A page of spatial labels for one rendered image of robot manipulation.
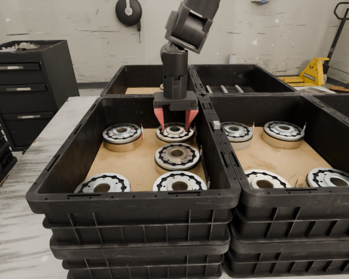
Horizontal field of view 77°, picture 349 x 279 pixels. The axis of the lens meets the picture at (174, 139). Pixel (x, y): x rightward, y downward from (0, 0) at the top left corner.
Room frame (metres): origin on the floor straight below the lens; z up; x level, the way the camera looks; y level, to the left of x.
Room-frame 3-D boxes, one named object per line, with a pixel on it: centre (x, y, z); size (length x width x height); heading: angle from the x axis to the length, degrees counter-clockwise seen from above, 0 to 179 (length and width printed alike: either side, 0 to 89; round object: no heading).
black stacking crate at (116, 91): (0.81, 0.08, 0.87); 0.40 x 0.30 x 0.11; 2
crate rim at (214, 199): (0.41, 0.06, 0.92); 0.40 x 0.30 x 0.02; 2
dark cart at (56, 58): (1.81, 1.14, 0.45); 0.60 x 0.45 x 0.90; 7
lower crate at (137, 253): (0.41, 0.06, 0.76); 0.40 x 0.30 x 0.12; 2
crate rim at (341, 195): (0.42, -0.24, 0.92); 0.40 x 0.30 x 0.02; 2
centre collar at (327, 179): (0.31, -0.31, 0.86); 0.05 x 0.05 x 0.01
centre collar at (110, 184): (0.29, 0.13, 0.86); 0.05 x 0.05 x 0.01
